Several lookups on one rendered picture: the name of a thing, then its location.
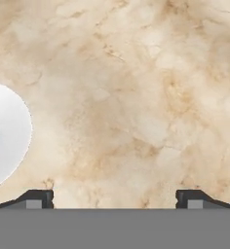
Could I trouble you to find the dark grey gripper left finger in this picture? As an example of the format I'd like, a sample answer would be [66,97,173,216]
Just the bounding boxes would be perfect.
[0,189,55,210]

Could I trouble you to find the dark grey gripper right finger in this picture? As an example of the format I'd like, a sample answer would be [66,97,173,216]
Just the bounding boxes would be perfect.
[174,189,230,210]

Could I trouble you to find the white round plate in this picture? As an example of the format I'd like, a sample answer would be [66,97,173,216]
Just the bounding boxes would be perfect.
[0,81,33,191]

